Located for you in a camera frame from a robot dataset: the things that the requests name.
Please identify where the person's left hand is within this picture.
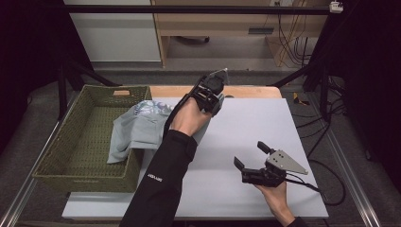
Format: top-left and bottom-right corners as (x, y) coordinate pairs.
(169, 96), (213, 138)

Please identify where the green woven basket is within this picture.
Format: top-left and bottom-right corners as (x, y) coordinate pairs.
(31, 84), (153, 194)

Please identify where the bundle of hanging cables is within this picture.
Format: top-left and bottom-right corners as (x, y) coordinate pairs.
(275, 0), (316, 68)

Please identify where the black metal frame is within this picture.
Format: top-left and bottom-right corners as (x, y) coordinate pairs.
(56, 3), (335, 121)

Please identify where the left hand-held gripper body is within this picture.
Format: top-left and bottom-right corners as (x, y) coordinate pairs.
(189, 67), (229, 117)

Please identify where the wooden desk with drawer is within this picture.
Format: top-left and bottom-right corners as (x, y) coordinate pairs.
(150, 0), (330, 68)

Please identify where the white cabinet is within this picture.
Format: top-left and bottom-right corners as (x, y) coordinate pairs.
(62, 0), (163, 63)

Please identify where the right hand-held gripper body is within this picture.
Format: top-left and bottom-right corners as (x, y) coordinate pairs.
(241, 148), (309, 188)

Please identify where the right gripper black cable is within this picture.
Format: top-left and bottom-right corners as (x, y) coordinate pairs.
(285, 158), (347, 207)

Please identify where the light grey-green garment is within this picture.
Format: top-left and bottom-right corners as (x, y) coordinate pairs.
(106, 93), (225, 165)

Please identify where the white power adapter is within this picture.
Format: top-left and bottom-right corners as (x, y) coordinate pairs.
(328, 1), (344, 14)

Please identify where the white table mat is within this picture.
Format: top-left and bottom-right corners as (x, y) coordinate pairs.
(61, 96), (329, 220)

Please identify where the person's right hand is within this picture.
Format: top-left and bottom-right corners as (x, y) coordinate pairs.
(253, 181), (296, 227)

